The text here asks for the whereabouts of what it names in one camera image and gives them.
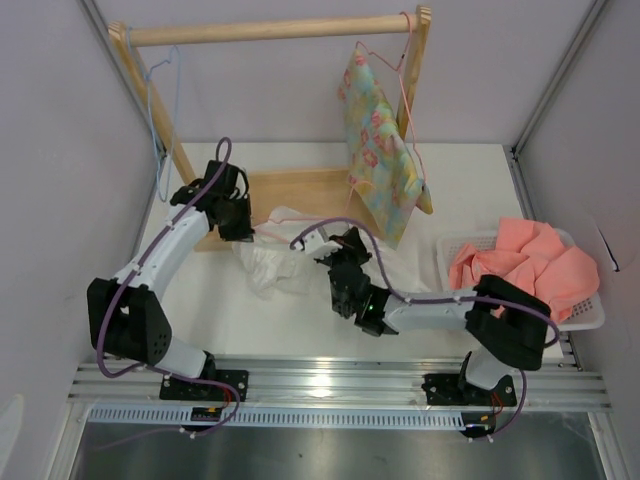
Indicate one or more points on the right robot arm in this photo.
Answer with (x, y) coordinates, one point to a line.
(509, 324)

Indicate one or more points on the wooden clothes rack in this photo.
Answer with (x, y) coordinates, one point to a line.
(127, 42)

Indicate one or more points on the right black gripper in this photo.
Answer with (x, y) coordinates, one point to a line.
(352, 243)

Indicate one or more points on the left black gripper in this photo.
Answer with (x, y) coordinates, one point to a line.
(243, 232)

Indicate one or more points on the white pleated skirt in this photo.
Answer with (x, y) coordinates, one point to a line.
(271, 266)

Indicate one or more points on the colourful floral patterned garment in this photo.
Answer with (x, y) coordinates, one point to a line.
(381, 167)

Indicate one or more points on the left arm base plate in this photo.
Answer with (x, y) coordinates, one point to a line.
(179, 390)

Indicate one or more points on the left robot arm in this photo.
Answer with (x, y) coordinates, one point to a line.
(126, 317)

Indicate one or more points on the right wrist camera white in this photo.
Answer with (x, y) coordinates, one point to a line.
(317, 245)

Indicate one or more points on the pink cloth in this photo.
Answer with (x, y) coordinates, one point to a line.
(531, 256)

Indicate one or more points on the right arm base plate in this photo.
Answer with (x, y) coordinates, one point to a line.
(451, 389)

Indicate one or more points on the aluminium mounting rail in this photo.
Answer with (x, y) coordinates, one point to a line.
(349, 384)

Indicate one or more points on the pink wire hanger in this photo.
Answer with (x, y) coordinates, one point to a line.
(408, 72)
(307, 202)

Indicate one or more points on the perforated cable duct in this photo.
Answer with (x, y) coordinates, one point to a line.
(413, 419)

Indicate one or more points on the white plastic basket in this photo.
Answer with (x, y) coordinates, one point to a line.
(586, 315)

